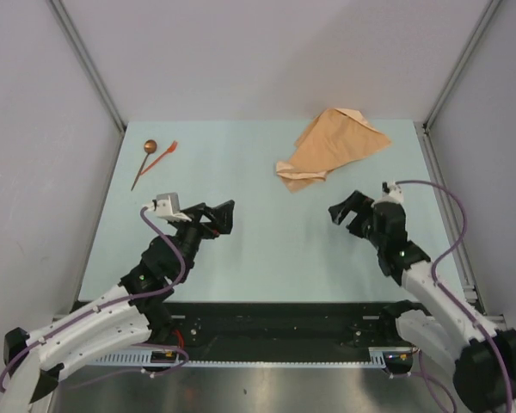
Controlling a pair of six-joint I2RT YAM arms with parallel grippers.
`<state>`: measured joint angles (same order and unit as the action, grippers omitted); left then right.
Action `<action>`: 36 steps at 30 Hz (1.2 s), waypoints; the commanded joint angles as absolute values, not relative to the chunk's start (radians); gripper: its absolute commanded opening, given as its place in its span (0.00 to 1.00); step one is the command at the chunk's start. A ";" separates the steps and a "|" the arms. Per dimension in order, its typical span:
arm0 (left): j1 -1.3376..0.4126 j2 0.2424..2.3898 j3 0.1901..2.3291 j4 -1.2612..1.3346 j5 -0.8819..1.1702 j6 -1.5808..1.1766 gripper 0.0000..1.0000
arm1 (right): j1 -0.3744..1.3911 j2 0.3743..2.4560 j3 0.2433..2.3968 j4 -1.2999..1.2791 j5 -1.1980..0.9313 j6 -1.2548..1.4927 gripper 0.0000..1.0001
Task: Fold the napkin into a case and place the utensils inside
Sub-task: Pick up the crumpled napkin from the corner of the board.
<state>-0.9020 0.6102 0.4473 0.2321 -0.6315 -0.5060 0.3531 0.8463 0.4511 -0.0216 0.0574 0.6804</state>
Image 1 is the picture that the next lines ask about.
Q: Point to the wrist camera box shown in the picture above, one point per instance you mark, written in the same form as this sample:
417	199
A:
166	207
392	193

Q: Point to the orange cloth napkin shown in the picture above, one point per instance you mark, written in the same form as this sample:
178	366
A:
335	138

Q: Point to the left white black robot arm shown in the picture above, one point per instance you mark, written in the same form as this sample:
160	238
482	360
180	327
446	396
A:
129	313

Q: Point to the copper spoon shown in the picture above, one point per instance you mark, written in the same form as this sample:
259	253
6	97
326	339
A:
150	147

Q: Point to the aluminium frame post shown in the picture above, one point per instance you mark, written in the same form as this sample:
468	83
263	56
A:
481	27
81	52

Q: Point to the slotted cable duct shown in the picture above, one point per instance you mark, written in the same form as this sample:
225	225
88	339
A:
140	357

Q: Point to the left aluminium frame post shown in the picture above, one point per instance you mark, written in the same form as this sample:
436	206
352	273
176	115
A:
81	52

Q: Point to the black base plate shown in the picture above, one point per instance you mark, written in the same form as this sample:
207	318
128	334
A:
278	332

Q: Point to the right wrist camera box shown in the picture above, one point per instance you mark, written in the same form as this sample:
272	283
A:
392	193

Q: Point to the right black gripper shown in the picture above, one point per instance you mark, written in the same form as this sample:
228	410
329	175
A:
361	204

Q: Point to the right aluminium frame post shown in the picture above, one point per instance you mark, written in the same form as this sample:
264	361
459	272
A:
481	27

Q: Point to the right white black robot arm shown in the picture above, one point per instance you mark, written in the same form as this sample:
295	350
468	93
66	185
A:
479	356

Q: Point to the orange plastic fork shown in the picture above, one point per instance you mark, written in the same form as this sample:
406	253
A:
171	149

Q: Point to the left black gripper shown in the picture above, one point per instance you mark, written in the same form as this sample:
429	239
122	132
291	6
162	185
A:
220	217

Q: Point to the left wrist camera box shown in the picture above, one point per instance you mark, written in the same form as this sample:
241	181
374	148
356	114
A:
166	207

